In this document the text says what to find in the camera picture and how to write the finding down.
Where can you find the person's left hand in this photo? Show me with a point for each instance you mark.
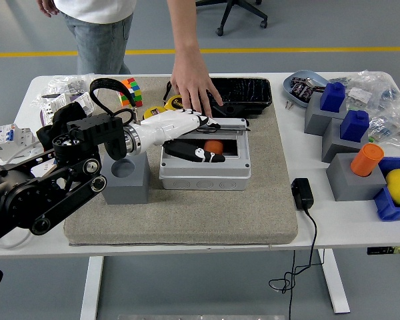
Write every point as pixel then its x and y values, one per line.
pixel 191 83

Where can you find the person's right hand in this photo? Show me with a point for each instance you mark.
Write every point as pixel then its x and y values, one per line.
pixel 48 6

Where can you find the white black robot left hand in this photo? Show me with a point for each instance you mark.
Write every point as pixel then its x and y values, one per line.
pixel 163 128

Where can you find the orange cylinder battery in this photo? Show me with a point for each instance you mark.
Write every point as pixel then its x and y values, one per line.
pixel 215 146
pixel 366 160

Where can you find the smoked transparent box lid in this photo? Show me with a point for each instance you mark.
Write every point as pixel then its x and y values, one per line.
pixel 233 124

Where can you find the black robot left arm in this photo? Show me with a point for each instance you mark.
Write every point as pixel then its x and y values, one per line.
pixel 53 193

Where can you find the grey plastic junction box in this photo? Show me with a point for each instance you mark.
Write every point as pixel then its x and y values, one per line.
pixel 205 176

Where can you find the white purple package box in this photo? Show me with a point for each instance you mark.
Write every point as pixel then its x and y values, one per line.
pixel 53 104

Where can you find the yellow tape measure black label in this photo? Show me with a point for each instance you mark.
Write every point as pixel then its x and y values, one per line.
pixel 153 112

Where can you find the yellow tape measure 5m print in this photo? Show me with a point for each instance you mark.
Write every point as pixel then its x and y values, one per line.
pixel 174 101

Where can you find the colourful puzzle cube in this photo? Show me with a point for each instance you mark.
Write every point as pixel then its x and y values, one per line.
pixel 136 95

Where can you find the black plastic tray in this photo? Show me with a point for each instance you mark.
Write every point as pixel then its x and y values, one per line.
pixel 246 91

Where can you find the grey block with round hole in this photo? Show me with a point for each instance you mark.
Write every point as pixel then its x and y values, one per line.
pixel 351 187
pixel 130 190

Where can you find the clear plastic bag of parts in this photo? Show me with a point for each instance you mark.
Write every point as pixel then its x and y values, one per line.
pixel 65 82
pixel 391 125
pixel 370 88

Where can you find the black office chair base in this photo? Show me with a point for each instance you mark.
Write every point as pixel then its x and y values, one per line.
pixel 236 8

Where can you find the grey-brown fabric mat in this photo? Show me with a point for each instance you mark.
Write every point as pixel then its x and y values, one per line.
pixel 186 216

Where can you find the black cloth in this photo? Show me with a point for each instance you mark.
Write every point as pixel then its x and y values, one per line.
pixel 68 115

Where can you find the small metal clip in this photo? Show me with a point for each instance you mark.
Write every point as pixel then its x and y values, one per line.
pixel 288 105

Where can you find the dark small packet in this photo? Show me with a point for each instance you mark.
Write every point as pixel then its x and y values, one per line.
pixel 298 81
pixel 302 91

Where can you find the blue-grey dish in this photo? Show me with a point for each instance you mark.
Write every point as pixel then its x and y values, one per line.
pixel 314 76

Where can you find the grey block holder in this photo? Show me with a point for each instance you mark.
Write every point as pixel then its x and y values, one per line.
pixel 334 146
pixel 314 116

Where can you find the white circuit breaker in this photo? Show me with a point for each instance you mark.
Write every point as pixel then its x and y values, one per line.
pixel 10 137

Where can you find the blue plastic block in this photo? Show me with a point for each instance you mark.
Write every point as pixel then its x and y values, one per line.
pixel 332 96
pixel 354 125

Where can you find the white table leg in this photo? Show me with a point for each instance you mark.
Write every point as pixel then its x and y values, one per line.
pixel 91 286
pixel 335 283

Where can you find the blue plastic bin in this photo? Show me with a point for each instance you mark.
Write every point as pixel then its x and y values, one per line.
pixel 387 210

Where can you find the black table control panel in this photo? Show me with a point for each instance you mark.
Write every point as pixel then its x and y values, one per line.
pixel 378 250

